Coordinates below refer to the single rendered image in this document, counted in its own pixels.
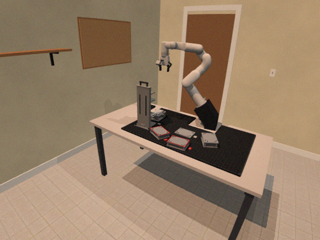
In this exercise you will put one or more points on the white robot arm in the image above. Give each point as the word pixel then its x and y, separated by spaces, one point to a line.
pixel 190 79

